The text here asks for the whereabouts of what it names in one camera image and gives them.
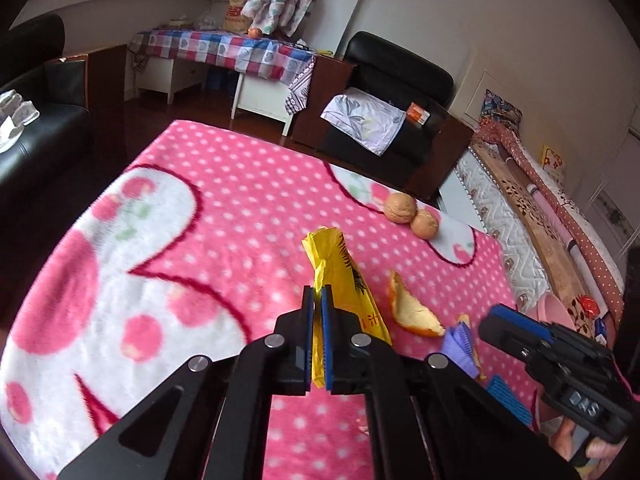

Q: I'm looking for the white crumpled cloth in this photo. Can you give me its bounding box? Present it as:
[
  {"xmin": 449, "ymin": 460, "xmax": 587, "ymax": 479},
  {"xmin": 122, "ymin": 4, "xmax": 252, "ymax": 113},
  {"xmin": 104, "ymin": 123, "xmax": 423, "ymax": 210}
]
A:
[{"xmin": 0, "ymin": 89, "xmax": 40, "ymax": 151}]

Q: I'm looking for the purple wrapper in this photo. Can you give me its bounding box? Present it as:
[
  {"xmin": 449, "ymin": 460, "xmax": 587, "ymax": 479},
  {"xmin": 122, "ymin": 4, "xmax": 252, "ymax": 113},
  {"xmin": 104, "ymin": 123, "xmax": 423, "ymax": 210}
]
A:
[{"xmin": 441, "ymin": 322, "xmax": 481, "ymax": 378}]

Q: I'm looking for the brown paper bag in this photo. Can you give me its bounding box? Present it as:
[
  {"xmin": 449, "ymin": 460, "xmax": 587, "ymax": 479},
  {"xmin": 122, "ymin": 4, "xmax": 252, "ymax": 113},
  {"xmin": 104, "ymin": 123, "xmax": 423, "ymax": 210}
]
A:
[{"xmin": 222, "ymin": 0, "xmax": 251, "ymax": 33}]

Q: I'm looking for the white wardrobe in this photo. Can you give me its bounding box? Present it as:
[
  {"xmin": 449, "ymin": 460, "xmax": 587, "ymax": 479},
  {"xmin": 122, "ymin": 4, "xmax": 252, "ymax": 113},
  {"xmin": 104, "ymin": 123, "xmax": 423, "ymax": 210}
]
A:
[{"xmin": 590, "ymin": 125, "xmax": 640, "ymax": 256}]

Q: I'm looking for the dark wooden cabinet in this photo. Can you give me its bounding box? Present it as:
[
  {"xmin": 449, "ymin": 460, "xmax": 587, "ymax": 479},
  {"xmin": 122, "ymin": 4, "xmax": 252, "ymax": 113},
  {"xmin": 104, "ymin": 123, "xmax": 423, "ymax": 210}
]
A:
[{"xmin": 292, "ymin": 52, "xmax": 358, "ymax": 148}]

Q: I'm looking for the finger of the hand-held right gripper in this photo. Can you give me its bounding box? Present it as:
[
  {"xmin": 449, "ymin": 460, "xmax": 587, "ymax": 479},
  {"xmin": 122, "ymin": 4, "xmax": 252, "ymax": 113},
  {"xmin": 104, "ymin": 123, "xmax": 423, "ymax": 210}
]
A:
[
  {"xmin": 477, "ymin": 316, "xmax": 543, "ymax": 362},
  {"xmin": 487, "ymin": 304, "xmax": 555, "ymax": 343}
]

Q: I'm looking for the yellow floral cushion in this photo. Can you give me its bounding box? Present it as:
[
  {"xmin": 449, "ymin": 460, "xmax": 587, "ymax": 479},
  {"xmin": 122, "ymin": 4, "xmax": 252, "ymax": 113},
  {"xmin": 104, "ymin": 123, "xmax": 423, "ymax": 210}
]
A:
[{"xmin": 540, "ymin": 145, "xmax": 566, "ymax": 171}]

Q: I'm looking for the wooden side table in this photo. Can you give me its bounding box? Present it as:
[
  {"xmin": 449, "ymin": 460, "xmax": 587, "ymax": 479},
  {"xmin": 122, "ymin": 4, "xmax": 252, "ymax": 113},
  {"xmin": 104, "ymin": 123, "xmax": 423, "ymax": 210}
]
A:
[{"xmin": 45, "ymin": 44, "xmax": 128, "ymax": 111}]

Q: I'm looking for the bed with white mattress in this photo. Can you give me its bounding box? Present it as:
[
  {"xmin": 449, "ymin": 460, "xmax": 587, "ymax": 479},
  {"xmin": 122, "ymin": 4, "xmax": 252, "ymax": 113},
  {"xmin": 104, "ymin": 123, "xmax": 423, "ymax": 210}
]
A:
[{"xmin": 437, "ymin": 125, "xmax": 631, "ymax": 321}]

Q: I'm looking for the pink dotted rolled quilt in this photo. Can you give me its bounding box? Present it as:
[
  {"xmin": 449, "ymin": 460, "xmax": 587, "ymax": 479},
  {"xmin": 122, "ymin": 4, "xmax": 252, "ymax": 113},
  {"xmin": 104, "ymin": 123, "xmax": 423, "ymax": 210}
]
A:
[{"xmin": 475, "ymin": 120, "xmax": 626, "ymax": 311}]

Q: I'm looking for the plaid-cloth table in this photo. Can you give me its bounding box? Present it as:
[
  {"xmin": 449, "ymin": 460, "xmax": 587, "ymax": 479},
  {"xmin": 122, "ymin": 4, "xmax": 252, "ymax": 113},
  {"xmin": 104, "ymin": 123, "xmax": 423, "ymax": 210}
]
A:
[{"xmin": 127, "ymin": 27, "xmax": 317, "ymax": 111}]

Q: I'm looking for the white desk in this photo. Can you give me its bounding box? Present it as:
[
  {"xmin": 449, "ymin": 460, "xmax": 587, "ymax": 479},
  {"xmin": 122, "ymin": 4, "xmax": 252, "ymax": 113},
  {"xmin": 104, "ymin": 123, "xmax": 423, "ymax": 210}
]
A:
[{"xmin": 135, "ymin": 55, "xmax": 296, "ymax": 136}]

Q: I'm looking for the brown walnut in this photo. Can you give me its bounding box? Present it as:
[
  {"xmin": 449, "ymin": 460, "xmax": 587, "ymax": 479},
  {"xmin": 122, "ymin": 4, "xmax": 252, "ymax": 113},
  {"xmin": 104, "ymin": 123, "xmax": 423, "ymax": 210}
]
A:
[
  {"xmin": 384, "ymin": 193, "xmax": 417, "ymax": 224},
  {"xmin": 410, "ymin": 209, "xmax": 441, "ymax": 240}
]

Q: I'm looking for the pink dotted blanket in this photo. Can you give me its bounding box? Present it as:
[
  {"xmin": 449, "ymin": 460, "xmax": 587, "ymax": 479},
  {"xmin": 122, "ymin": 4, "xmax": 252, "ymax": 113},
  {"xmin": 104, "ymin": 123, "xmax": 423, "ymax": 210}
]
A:
[{"xmin": 0, "ymin": 119, "xmax": 546, "ymax": 480}]

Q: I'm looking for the colourful patterned pillow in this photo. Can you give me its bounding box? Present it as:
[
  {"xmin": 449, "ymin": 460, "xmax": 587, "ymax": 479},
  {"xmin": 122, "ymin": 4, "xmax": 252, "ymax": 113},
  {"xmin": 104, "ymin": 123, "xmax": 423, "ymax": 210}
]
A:
[{"xmin": 481, "ymin": 89, "xmax": 523, "ymax": 126}]

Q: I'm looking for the black leather sofa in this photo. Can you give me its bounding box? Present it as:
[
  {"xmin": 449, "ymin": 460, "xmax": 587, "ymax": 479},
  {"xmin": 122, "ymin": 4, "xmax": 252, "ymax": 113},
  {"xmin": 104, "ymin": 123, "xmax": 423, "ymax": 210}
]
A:
[{"xmin": 0, "ymin": 12, "xmax": 93, "ymax": 188}]

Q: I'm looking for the black leather armchair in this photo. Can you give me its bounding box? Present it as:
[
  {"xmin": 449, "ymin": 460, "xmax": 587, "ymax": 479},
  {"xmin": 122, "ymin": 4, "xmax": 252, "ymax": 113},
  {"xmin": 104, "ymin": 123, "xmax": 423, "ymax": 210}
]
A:
[{"xmin": 317, "ymin": 31, "xmax": 455, "ymax": 176}]

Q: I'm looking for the yellow plastic bag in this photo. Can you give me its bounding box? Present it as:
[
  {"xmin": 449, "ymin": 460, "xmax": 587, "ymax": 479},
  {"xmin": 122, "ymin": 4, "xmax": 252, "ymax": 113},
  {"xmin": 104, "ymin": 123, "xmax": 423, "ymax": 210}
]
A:
[{"xmin": 301, "ymin": 227, "xmax": 393, "ymax": 391}]

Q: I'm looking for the blue foam net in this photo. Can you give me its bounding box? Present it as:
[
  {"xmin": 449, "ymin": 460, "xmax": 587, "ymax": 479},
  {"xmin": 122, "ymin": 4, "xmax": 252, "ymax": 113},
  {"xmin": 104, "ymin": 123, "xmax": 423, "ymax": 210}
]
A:
[{"xmin": 485, "ymin": 375, "xmax": 533, "ymax": 428}]

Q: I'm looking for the pink plastic bin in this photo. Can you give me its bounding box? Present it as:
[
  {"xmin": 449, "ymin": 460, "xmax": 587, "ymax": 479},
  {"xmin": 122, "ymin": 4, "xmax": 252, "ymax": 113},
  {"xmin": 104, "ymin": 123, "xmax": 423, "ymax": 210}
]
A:
[{"xmin": 527, "ymin": 292, "xmax": 640, "ymax": 436}]

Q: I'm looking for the large orange peel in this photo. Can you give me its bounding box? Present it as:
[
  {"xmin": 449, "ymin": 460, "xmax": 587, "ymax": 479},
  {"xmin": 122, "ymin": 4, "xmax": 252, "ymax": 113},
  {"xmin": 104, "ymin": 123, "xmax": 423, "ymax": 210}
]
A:
[{"xmin": 389, "ymin": 270, "xmax": 446, "ymax": 337}]

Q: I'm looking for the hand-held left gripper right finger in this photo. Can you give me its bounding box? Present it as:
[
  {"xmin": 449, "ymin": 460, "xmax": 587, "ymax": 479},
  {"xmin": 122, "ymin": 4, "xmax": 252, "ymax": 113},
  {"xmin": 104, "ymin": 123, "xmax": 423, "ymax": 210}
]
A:
[{"xmin": 321, "ymin": 284, "xmax": 581, "ymax": 480}]

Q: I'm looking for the orange box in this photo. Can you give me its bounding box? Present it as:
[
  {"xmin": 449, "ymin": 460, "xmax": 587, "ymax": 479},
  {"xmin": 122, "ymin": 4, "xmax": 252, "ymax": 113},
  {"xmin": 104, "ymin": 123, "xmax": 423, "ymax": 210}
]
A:
[{"xmin": 404, "ymin": 102, "xmax": 432, "ymax": 127}]

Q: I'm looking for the blue storage box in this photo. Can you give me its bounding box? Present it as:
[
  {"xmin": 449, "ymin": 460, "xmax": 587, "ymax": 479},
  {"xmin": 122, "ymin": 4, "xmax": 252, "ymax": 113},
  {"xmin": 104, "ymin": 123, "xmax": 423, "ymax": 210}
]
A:
[{"xmin": 207, "ymin": 67, "xmax": 236, "ymax": 93}]

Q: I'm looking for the brown floral bed sheet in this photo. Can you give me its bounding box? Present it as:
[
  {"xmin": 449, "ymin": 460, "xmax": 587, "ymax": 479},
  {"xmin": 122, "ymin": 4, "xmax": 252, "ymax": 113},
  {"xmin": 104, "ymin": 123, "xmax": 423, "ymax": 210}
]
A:
[{"xmin": 470, "ymin": 140, "xmax": 601, "ymax": 311}]

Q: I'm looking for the white floral cloth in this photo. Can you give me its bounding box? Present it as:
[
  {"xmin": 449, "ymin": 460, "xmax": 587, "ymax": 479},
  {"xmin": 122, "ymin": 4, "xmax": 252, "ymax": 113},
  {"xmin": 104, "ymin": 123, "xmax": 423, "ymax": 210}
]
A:
[{"xmin": 320, "ymin": 87, "xmax": 407, "ymax": 157}]

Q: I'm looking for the person's right hand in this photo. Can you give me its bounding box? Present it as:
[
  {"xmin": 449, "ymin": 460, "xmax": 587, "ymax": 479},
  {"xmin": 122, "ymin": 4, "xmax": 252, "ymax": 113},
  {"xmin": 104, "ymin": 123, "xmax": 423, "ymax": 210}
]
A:
[{"xmin": 547, "ymin": 417, "xmax": 623, "ymax": 476}]

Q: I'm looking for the dark wooden nightstand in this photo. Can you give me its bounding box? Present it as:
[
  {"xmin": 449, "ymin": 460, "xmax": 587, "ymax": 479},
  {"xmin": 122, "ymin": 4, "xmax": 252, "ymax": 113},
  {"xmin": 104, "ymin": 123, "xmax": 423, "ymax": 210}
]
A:
[{"xmin": 407, "ymin": 105, "xmax": 475, "ymax": 201}]

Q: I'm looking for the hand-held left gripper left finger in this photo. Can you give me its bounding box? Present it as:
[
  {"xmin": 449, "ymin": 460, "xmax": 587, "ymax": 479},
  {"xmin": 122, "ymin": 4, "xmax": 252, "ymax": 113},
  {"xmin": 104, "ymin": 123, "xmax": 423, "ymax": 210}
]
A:
[{"xmin": 57, "ymin": 285, "xmax": 316, "ymax": 480}]

